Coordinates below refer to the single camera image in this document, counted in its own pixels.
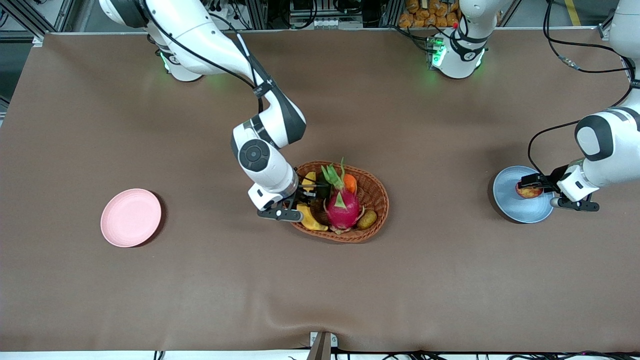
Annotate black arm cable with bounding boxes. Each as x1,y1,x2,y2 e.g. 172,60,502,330
527,0,640,176
142,0,266,113

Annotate brown wicker basket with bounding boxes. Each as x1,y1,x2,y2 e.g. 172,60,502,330
289,160,390,244

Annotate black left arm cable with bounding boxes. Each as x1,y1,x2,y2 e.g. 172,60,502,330
527,0,640,176

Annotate red yellow apple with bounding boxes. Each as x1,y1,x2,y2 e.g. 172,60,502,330
516,182,544,199

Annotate yellow banana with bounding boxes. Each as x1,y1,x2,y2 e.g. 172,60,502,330
296,171,329,232

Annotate light blue round plate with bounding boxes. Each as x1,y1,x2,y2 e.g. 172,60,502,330
493,166,555,224

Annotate pink round plate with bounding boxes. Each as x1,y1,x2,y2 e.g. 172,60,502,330
100,188,162,248

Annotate magenta dragon fruit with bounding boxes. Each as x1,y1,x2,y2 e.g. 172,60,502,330
320,159,366,235

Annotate orange snack packs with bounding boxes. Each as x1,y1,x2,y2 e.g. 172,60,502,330
398,0,460,29

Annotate metal table edge bracket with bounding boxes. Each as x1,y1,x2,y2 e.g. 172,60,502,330
310,331,338,360

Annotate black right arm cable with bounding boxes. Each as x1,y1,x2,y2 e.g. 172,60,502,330
142,0,266,113

